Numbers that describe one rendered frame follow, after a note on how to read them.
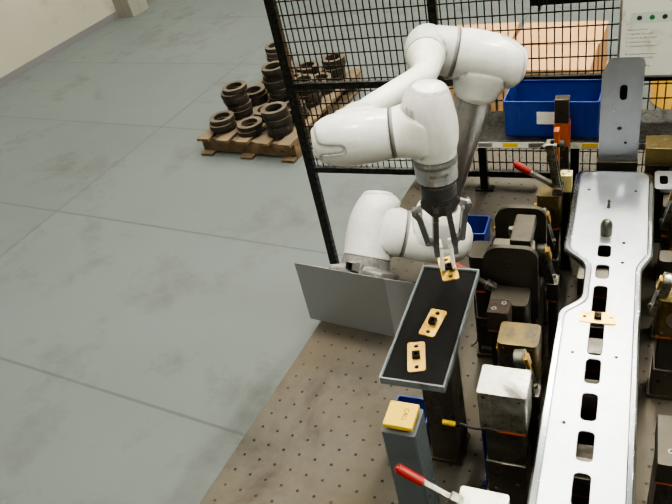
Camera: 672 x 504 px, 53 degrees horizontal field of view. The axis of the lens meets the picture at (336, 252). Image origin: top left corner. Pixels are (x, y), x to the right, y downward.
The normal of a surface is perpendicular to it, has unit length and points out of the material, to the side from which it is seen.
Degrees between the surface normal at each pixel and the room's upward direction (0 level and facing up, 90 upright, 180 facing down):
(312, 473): 0
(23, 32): 90
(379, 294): 90
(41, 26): 90
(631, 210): 0
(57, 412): 0
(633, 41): 90
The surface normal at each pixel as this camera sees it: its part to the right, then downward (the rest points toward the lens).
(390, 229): 0.07, 0.01
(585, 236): -0.19, -0.78
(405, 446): -0.34, 0.62
